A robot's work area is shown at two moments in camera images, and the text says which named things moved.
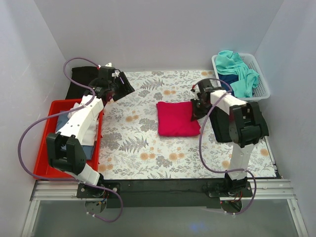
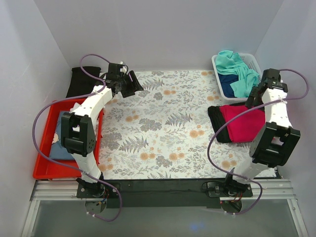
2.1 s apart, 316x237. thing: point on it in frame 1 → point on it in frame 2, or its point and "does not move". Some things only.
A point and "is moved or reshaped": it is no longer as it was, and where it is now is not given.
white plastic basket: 261,91 does not move
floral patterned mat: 132,149 does not move
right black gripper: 197,106 → 255,96
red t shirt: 174,119 is moved or reshaped
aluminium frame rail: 268,191 does not move
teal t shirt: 228,62 does not move
